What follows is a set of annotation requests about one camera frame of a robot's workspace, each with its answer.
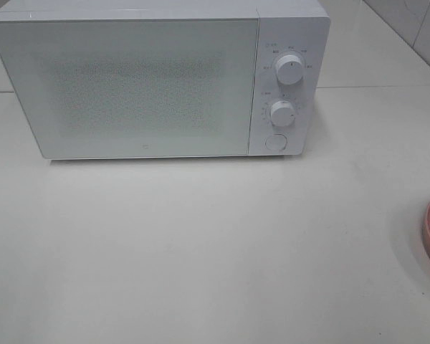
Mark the lower white timer knob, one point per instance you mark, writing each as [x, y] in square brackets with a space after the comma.
[282, 113]

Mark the white microwave oven body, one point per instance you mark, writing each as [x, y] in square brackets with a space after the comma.
[283, 26]

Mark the upper white power knob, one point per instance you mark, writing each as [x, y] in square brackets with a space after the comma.
[289, 68]

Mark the white microwave door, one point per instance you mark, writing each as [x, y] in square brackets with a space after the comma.
[131, 89]

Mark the round door release button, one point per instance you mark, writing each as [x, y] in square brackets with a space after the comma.
[276, 142]

